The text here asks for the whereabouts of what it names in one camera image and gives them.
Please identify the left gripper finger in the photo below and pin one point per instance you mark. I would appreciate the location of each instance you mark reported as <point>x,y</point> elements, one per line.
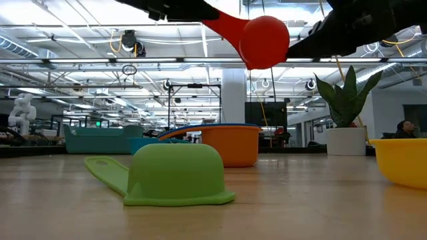
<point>190,10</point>

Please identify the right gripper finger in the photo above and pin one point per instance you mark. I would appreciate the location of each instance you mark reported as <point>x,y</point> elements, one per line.
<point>317,45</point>

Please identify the red measuring cup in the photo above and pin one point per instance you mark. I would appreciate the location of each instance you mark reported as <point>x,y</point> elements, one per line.
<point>263,43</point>

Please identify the orange measuring cup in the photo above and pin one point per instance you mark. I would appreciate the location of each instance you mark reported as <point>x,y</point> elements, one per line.
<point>233,150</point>

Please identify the light blue measuring cup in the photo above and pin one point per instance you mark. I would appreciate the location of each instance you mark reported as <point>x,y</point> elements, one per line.
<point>140,146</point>

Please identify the yellow measuring cup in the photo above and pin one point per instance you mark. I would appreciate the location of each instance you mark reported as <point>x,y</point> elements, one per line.
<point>403,163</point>

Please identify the teal plastic basket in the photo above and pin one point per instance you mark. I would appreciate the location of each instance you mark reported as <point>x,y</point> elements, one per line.
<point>96,143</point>

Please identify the green measuring cup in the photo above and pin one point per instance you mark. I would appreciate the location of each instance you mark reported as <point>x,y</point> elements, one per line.
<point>177,173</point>

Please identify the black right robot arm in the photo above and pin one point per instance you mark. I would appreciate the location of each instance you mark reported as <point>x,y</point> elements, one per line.
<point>413,13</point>

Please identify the small black ceiling reel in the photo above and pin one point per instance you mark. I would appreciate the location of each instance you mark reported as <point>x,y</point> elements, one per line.
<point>166,85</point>
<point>310,85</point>

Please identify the green snake plant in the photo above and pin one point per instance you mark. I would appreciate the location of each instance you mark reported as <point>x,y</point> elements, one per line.
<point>345,106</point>

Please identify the black monitor screen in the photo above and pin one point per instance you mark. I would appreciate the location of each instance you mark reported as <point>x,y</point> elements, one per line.
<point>265,113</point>

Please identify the white building pillar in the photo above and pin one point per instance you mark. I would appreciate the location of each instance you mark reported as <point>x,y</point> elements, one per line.
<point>233,100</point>

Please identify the white plant pot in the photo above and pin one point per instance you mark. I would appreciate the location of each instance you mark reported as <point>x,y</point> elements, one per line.
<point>346,141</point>

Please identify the person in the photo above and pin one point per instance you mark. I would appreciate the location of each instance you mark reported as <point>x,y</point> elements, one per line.
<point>405,130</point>

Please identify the long ceiling light rail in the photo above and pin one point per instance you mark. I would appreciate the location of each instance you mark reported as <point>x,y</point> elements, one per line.
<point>150,60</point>

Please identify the black metal rig frame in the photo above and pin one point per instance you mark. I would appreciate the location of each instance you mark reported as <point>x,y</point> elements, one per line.
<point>195,85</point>

